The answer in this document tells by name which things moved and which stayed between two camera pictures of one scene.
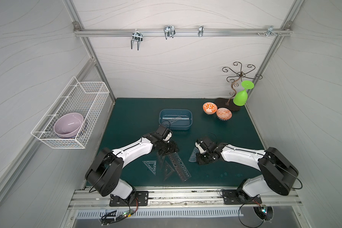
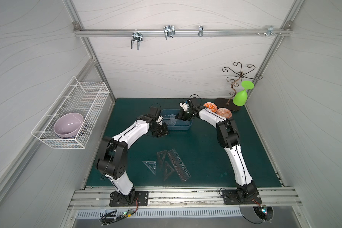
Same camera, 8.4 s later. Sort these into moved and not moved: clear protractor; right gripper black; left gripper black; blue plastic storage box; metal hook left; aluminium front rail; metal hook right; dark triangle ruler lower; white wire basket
Moved: clear protractor; left gripper black; right gripper black
Not moved: white wire basket; dark triangle ruler lower; metal hook right; blue plastic storage box; aluminium front rail; metal hook left
